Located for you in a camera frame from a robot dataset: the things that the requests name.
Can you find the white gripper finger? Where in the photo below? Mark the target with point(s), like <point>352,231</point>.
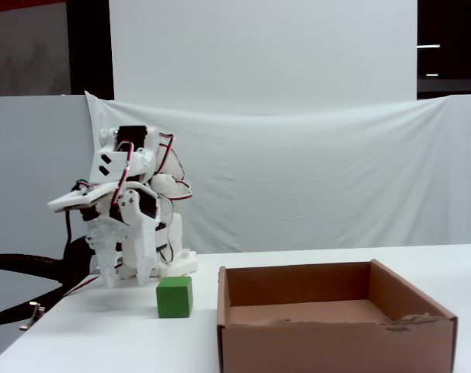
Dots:
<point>108,260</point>
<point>142,248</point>

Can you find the green cube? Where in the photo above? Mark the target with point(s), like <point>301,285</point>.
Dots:
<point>173,299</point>

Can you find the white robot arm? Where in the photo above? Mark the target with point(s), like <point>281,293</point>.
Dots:
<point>174,233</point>

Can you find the brown cardboard box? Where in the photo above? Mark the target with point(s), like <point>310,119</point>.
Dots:
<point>336,349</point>

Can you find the black table clamp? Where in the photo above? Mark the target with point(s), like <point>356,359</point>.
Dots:
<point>25,260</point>

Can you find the small metal clamp lever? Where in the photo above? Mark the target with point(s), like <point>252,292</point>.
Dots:
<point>35,311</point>

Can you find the grey partition panel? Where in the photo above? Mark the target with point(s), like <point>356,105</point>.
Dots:
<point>25,155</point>

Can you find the white cloth backdrop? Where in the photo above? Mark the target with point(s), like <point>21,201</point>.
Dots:
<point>297,175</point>

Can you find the dark cabinet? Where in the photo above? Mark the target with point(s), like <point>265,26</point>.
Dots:
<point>29,50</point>

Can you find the white backdrop screen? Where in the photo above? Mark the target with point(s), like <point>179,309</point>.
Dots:
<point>259,50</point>

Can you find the black shelf unit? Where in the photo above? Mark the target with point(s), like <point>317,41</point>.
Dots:
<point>453,23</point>

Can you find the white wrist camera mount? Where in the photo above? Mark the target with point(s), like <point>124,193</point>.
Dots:
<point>80,199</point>

